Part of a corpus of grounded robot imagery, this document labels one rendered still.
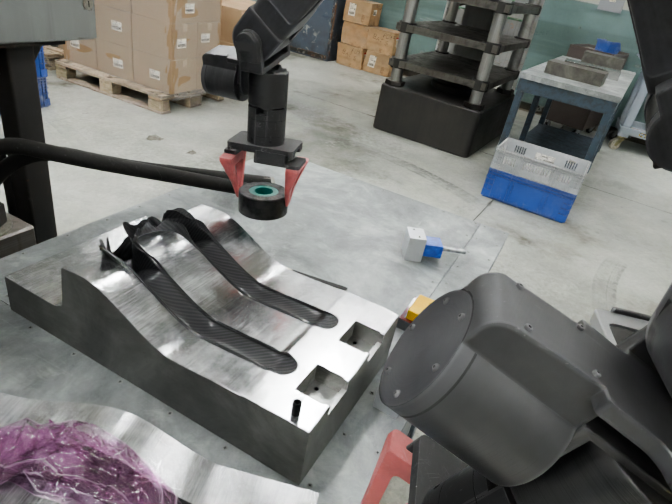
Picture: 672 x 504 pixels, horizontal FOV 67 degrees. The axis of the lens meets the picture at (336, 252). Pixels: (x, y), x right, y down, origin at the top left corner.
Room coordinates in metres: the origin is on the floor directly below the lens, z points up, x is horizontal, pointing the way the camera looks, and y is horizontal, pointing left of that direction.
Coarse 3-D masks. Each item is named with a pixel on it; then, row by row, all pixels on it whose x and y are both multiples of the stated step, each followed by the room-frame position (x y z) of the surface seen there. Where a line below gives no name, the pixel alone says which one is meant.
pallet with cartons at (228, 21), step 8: (224, 0) 5.34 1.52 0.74; (232, 0) 5.46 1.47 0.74; (240, 0) 5.59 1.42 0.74; (248, 0) 5.72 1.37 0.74; (224, 8) 4.93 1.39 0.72; (232, 8) 4.90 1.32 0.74; (240, 8) 4.96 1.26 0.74; (224, 16) 4.92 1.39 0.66; (232, 16) 4.90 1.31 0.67; (240, 16) 4.88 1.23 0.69; (224, 24) 4.92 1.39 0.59; (232, 24) 4.90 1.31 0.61; (224, 32) 4.92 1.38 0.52; (224, 40) 4.92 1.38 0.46; (232, 40) 4.90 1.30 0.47
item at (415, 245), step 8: (408, 232) 0.95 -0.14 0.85; (416, 232) 0.95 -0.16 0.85; (408, 240) 0.93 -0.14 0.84; (416, 240) 0.93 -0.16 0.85; (424, 240) 0.93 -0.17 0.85; (432, 240) 0.96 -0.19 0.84; (440, 240) 0.96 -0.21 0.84; (408, 248) 0.93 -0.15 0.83; (416, 248) 0.93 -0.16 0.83; (424, 248) 0.93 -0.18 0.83; (432, 248) 0.93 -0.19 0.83; (440, 248) 0.94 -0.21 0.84; (448, 248) 0.95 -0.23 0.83; (456, 248) 0.96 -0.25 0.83; (408, 256) 0.93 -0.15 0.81; (416, 256) 0.93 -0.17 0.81; (432, 256) 0.93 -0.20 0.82; (440, 256) 0.94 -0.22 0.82
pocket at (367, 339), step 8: (352, 328) 0.57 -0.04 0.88; (360, 328) 0.57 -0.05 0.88; (368, 328) 0.56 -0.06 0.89; (344, 336) 0.54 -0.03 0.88; (352, 336) 0.57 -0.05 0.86; (360, 336) 0.57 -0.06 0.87; (368, 336) 0.56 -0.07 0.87; (376, 336) 0.56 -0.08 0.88; (352, 344) 0.55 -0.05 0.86; (360, 344) 0.56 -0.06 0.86; (368, 344) 0.56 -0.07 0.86; (376, 344) 0.55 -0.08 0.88; (368, 352) 0.54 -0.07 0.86; (368, 360) 0.51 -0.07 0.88
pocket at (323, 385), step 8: (320, 368) 0.47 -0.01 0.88; (312, 376) 0.47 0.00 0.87; (320, 376) 0.47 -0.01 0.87; (328, 376) 0.47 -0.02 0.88; (336, 376) 0.46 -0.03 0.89; (304, 384) 0.45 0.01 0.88; (312, 384) 0.46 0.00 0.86; (320, 384) 0.47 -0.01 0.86; (328, 384) 0.46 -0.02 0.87; (336, 384) 0.46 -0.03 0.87; (344, 384) 0.45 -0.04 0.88; (304, 392) 0.45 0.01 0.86; (312, 392) 0.45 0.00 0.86; (320, 392) 0.45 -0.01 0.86; (328, 392) 0.46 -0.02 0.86; (336, 392) 0.46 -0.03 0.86; (344, 392) 0.45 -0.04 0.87; (320, 400) 0.44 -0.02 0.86; (328, 400) 0.44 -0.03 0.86; (336, 400) 0.43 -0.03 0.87
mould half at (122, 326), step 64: (64, 256) 0.63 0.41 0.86; (192, 256) 0.61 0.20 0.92; (256, 256) 0.68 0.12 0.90; (64, 320) 0.51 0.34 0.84; (128, 320) 0.47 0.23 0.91; (256, 320) 0.54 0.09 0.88; (384, 320) 0.59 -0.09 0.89; (192, 384) 0.43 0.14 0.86; (256, 384) 0.42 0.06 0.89; (256, 448) 0.39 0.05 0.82; (320, 448) 0.41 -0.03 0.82
